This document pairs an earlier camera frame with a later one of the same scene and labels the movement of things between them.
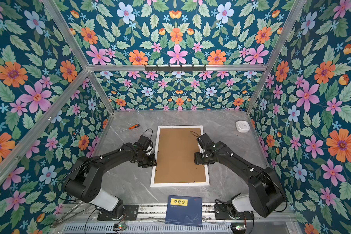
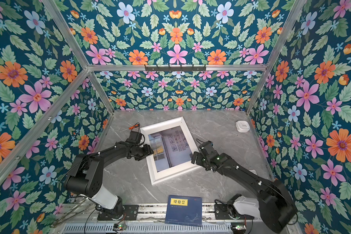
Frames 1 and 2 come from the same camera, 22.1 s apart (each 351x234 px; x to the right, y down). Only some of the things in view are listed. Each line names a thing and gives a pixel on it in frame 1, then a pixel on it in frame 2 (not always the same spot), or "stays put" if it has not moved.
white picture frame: (153, 185) → (143, 133)
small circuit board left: (119, 226) stays put
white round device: (242, 126) stays put
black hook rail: (175, 68) stays put
